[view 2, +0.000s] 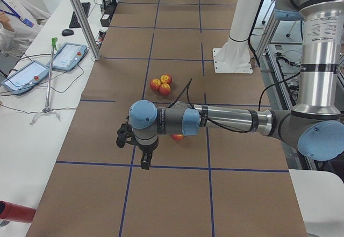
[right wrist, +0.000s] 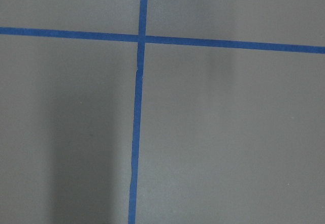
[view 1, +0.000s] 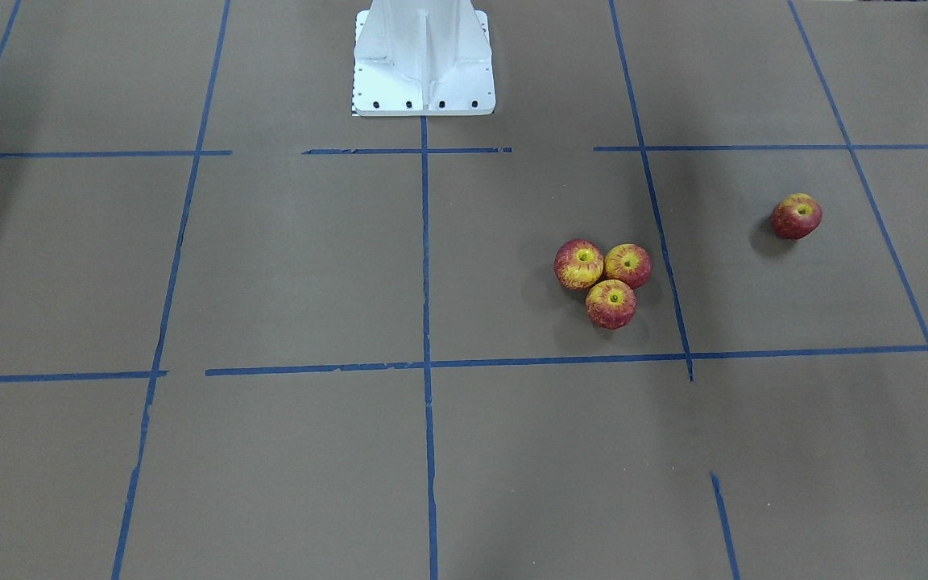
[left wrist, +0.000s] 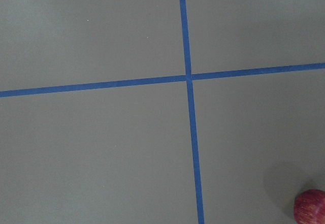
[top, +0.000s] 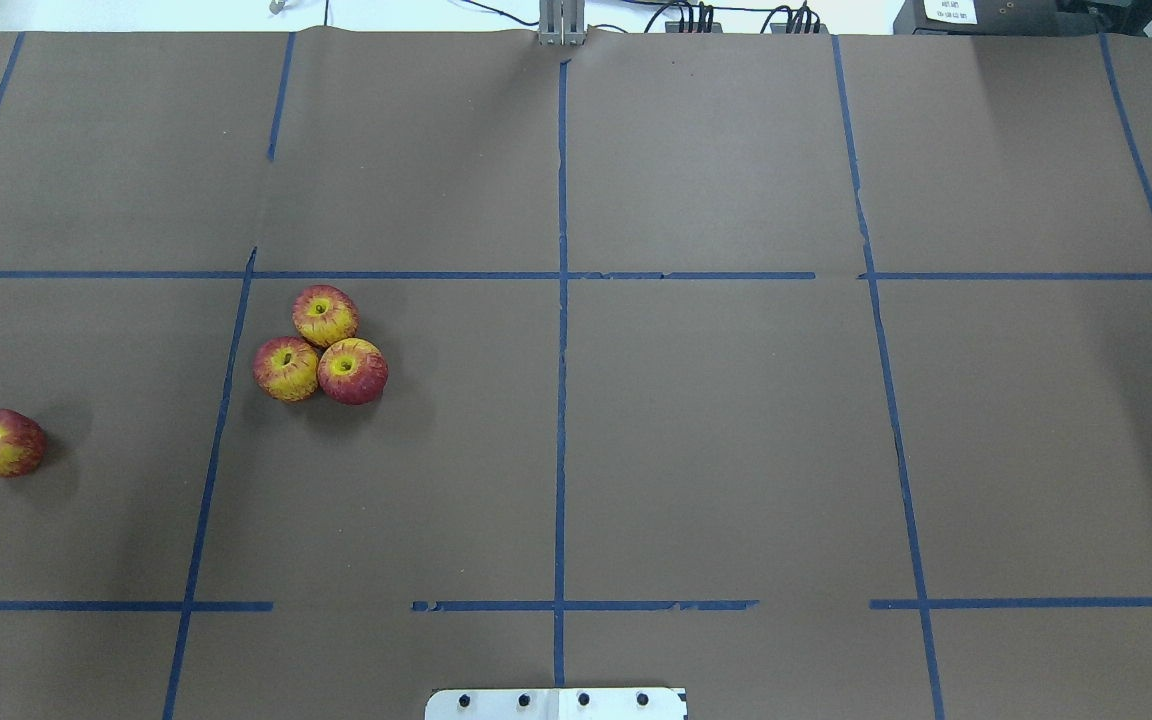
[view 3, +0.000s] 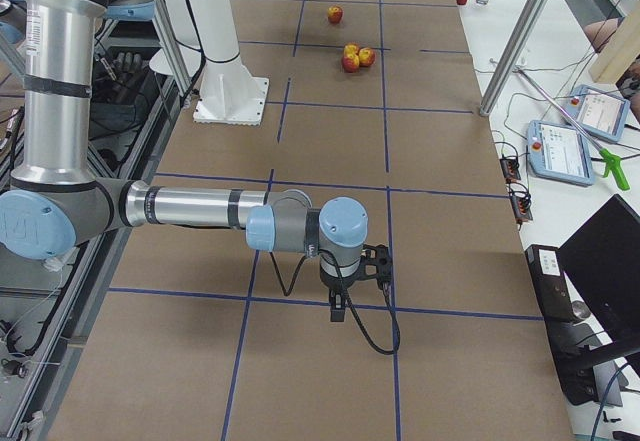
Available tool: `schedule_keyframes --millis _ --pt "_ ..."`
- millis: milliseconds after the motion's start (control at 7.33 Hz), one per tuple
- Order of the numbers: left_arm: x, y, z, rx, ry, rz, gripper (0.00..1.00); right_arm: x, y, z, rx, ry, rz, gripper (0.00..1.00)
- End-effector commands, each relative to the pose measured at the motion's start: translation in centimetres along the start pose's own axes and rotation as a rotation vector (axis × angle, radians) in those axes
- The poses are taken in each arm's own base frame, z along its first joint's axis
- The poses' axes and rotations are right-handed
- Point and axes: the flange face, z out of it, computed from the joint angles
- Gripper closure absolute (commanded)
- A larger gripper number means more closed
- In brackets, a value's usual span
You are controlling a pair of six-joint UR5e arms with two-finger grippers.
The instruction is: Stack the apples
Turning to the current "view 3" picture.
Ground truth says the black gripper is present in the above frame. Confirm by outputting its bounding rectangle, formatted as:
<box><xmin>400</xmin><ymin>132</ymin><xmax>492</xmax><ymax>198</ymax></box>
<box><xmin>320</xmin><ymin>262</ymin><xmax>363</xmax><ymax>322</ymax></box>

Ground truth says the red yellow lone apple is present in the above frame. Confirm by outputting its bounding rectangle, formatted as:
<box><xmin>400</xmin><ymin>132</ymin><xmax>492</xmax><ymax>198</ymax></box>
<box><xmin>327</xmin><ymin>5</ymin><xmax>343</xmax><ymax>24</ymax></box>

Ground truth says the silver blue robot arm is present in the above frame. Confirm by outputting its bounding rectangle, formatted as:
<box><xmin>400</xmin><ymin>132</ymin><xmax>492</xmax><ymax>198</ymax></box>
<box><xmin>1</xmin><ymin>0</ymin><xmax>370</xmax><ymax>322</ymax></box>

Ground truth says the upper small circuit board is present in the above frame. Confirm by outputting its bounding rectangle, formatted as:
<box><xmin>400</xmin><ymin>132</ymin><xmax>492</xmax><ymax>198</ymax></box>
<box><xmin>499</xmin><ymin>156</ymin><xmax>521</xmax><ymax>183</ymax></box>

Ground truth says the red yellow front apple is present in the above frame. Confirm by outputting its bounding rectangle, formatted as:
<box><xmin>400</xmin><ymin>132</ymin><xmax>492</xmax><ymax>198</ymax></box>
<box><xmin>341</xmin><ymin>52</ymin><xmax>360</xmax><ymax>73</ymax></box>

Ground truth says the black monitor stand box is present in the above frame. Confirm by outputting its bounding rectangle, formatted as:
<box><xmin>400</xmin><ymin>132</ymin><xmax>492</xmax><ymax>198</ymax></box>
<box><xmin>523</xmin><ymin>243</ymin><xmax>640</xmax><ymax>407</ymax></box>

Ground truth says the red yellow right apple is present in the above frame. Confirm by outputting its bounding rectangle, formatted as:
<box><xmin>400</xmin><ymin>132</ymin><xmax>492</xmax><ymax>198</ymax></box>
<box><xmin>358</xmin><ymin>47</ymin><xmax>376</xmax><ymax>67</ymax></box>

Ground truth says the red yellow back apple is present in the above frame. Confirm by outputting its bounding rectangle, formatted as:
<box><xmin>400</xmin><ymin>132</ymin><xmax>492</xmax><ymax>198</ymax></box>
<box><xmin>343</xmin><ymin>43</ymin><xmax>360</xmax><ymax>56</ymax></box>

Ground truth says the near teach pendant tablet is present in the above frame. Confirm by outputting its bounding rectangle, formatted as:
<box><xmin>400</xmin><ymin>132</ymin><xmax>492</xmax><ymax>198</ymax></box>
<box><xmin>526</xmin><ymin>120</ymin><xmax>595</xmax><ymax>186</ymax></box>

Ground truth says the teach pendant tablet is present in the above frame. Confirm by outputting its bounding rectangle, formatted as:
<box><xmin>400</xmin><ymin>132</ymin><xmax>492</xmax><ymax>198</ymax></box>
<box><xmin>566</xmin><ymin>85</ymin><xmax>630</xmax><ymax>143</ymax></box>
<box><xmin>526</xmin><ymin>120</ymin><xmax>595</xmax><ymax>186</ymax></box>

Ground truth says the black monitor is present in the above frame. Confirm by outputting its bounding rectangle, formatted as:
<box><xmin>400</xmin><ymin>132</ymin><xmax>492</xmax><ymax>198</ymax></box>
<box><xmin>559</xmin><ymin>194</ymin><xmax>639</xmax><ymax>341</ymax></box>

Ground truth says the far teach pendant tablet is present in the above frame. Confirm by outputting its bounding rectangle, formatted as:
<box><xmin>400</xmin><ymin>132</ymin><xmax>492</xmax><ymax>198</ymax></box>
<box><xmin>566</xmin><ymin>85</ymin><xmax>630</xmax><ymax>143</ymax></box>

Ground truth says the wooden beam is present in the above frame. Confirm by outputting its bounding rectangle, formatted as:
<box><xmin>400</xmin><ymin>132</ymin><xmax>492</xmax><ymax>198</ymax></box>
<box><xmin>589</xmin><ymin>2</ymin><xmax>639</xmax><ymax>83</ymax></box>

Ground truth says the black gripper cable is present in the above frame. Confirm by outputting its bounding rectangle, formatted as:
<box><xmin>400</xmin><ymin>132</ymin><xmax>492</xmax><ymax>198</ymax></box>
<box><xmin>269</xmin><ymin>246</ymin><xmax>401</xmax><ymax>356</ymax></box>

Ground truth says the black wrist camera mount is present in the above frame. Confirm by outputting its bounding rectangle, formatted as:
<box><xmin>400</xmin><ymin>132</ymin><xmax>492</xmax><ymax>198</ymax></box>
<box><xmin>359</xmin><ymin>244</ymin><xmax>393</xmax><ymax>293</ymax></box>

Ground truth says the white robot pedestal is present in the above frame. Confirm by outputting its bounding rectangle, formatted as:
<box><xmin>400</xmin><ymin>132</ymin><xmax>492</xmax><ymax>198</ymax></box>
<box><xmin>165</xmin><ymin>0</ymin><xmax>269</xmax><ymax>126</ymax></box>

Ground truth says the aluminium frame post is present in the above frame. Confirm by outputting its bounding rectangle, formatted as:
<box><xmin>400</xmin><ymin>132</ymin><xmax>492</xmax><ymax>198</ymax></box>
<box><xmin>479</xmin><ymin>0</ymin><xmax>547</xmax><ymax>117</ymax></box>

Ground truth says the reacher grabber green handle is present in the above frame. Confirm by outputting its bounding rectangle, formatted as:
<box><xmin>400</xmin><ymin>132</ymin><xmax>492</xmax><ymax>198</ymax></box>
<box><xmin>513</xmin><ymin>66</ymin><xmax>630</xmax><ymax>191</ymax></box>

